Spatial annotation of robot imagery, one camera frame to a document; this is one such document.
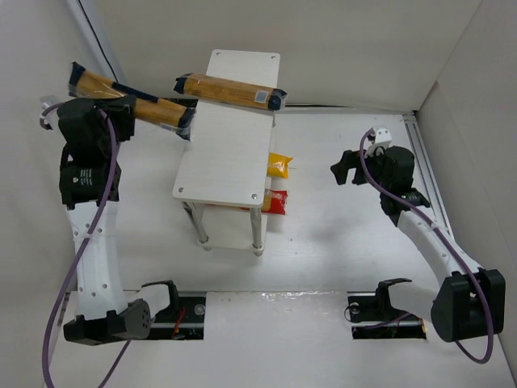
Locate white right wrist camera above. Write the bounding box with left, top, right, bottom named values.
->
left=365, top=126, right=393, bottom=158

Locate red spaghetti bag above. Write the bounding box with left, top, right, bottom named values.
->
left=261, top=188, right=288, bottom=216

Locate brown spaghetti box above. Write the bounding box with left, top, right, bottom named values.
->
left=174, top=73, right=288, bottom=112

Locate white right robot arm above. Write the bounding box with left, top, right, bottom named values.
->
left=330, top=146, right=506, bottom=343

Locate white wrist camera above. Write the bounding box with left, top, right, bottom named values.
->
left=365, top=126, right=393, bottom=158
left=39, top=95, right=62, bottom=130

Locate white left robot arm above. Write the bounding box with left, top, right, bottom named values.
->
left=57, top=95, right=181, bottom=346

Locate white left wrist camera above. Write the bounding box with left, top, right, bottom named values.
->
left=39, top=95, right=62, bottom=130

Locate blue-ended spaghetti box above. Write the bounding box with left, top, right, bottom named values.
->
left=68, top=61, right=195, bottom=141

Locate yellow spaghetti bag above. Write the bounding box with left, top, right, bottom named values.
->
left=267, top=153, right=292, bottom=179

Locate white two-tier shelf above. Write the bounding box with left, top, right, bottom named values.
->
left=172, top=49, right=281, bottom=256

